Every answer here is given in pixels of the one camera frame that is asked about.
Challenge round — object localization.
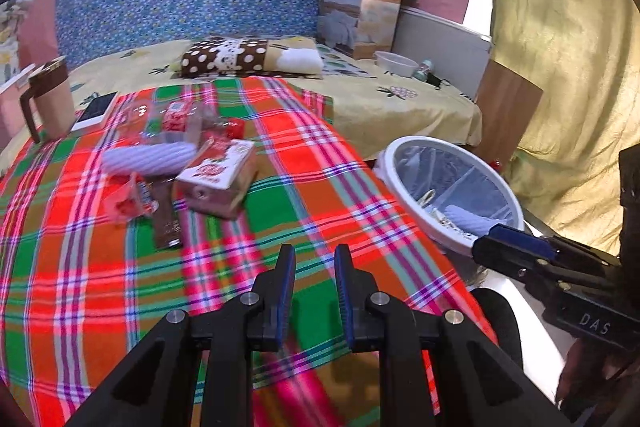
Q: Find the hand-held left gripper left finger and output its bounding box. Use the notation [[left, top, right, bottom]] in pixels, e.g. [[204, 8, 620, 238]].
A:
[[65, 244, 297, 427]]

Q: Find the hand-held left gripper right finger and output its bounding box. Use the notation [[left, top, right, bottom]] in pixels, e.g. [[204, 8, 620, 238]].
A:
[[334, 243, 571, 427]]

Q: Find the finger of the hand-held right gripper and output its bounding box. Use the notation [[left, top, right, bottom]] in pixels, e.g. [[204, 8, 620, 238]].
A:
[[472, 234, 561, 280], [487, 223, 621, 269]]

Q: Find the brown snack wrapper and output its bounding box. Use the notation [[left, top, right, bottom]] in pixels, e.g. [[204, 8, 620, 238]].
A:
[[150, 179, 183, 250]]

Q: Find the red and brown drink carton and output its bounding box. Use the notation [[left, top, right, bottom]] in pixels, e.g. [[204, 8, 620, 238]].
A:
[[172, 138, 258, 221]]

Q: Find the white rimmed trash bin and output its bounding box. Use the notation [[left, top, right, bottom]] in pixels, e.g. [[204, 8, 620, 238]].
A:
[[372, 135, 526, 258]]

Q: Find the red snack wrapper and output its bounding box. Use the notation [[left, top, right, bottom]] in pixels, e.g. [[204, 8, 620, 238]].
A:
[[106, 171, 161, 226]]

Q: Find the clear plastic bottle red label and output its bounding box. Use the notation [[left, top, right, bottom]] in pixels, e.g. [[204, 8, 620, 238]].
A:
[[117, 99, 246, 148]]

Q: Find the person's right hand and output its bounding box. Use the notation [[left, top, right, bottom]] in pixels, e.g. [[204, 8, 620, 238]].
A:
[[554, 337, 631, 415]]

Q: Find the translucent bin liner bag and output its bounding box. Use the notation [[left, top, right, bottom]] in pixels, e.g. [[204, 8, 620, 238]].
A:
[[395, 146, 516, 238]]

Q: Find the wooden panel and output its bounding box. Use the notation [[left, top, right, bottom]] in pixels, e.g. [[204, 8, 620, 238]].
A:
[[472, 58, 544, 165]]

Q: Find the yellow pineapple print bed sheet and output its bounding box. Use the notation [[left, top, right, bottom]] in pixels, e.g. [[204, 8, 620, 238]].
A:
[[0, 34, 483, 158]]

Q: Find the yellow curtain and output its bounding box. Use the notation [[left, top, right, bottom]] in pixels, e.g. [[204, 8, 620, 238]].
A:
[[487, 0, 640, 258]]

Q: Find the red green plaid blanket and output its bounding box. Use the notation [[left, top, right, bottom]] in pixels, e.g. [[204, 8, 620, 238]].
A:
[[0, 77, 501, 427]]

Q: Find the white plastic bowl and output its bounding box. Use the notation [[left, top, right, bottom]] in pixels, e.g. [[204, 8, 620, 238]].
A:
[[374, 50, 418, 78]]

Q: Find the white cabinet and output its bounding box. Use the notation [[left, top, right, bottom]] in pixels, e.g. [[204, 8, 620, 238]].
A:
[[392, 4, 493, 100]]

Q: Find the grey leaf print cloth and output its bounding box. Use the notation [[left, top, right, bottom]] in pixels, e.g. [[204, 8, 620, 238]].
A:
[[315, 44, 381, 80]]

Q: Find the brown polka dot pillow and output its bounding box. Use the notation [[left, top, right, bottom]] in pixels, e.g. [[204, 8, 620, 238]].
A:
[[180, 36, 323, 80]]

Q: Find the white smartphone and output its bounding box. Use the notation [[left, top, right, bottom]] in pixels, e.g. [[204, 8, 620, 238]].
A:
[[70, 91, 120, 132]]

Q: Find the quilt packaging box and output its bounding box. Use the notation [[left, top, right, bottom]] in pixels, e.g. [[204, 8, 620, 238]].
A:
[[314, 0, 421, 60]]

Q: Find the pineapple print fabric bundle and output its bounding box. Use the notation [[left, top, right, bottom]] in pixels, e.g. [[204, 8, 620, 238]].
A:
[[0, 0, 21, 82]]

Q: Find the beige mug brown handle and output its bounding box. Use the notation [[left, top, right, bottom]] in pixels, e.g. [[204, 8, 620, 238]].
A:
[[19, 56, 76, 144]]

